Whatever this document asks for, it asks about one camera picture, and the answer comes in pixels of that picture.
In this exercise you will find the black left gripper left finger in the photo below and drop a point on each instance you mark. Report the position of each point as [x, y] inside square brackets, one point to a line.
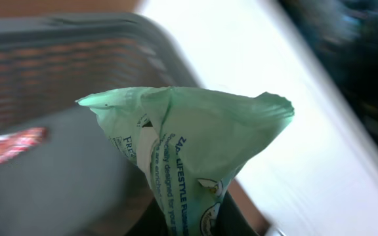
[151, 223]

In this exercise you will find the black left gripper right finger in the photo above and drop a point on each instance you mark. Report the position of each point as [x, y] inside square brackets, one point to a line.
[230, 221]

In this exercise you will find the light green wipes packet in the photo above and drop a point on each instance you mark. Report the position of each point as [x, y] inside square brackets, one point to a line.
[190, 143]

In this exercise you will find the red orange chocolate bar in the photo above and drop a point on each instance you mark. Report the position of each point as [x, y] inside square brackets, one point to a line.
[13, 144]

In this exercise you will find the grey plastic mesh basket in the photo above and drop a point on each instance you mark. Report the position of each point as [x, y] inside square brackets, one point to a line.
[47, 63]

